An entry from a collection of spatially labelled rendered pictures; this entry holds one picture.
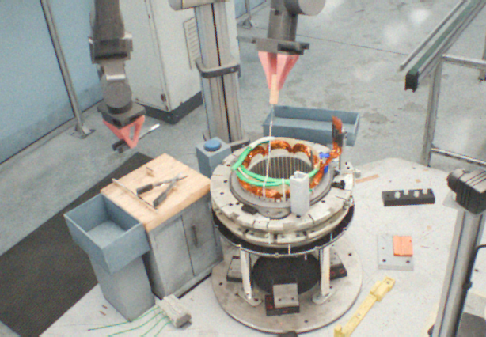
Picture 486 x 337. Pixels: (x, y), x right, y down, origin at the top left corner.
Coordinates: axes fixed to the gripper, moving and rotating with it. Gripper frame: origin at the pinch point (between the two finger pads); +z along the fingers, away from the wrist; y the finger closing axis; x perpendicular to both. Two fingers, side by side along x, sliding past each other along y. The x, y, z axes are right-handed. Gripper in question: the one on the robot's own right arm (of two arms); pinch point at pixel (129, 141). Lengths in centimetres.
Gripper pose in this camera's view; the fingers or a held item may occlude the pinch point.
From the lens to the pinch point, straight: 126.0
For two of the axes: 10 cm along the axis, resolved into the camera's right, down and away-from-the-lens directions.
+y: 7.1, 3.7, -6.0
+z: 0.9, 7.9, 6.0
